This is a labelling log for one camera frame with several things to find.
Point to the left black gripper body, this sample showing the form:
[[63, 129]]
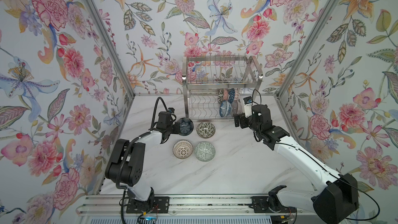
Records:
[[172, 128]]

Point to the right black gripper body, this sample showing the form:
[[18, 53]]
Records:
[[251, 126]]

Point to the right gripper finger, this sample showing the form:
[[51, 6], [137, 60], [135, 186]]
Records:
[[237, 120], [244, 122]]

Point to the purple striped bowl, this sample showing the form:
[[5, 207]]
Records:
[[236, 107]]

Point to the light blue floral bowl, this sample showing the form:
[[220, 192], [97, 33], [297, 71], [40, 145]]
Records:
[[225, 109]]

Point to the dark navy petal bowl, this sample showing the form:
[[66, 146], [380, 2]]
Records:
[[185, 126]]

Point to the blue triangle pattern bowl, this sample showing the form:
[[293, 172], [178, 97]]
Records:
[[231, 94]]

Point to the white lattice bowl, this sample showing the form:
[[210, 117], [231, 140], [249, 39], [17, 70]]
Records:
[[183, 149]]

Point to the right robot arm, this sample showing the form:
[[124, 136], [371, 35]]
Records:
[[335, 196]]

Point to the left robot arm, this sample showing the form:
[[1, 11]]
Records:
[[125, 166]]

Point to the steel two-tier dish rack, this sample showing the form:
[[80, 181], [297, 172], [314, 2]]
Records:
[[203, 76]]

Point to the pale green pattern bowl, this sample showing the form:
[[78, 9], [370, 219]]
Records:
[[205, 151]]

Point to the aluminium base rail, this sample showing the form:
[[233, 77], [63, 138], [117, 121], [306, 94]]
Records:
[[186, 205]]

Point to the right aluminium corner post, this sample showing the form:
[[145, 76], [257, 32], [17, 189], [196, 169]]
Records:
[[313, 35]]

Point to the aluminium corner post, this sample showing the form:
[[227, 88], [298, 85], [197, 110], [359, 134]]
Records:
[[313, 35], [107, 41]]

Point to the left aluminium corner post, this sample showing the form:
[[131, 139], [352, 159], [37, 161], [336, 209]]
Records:
[[107, 41]]

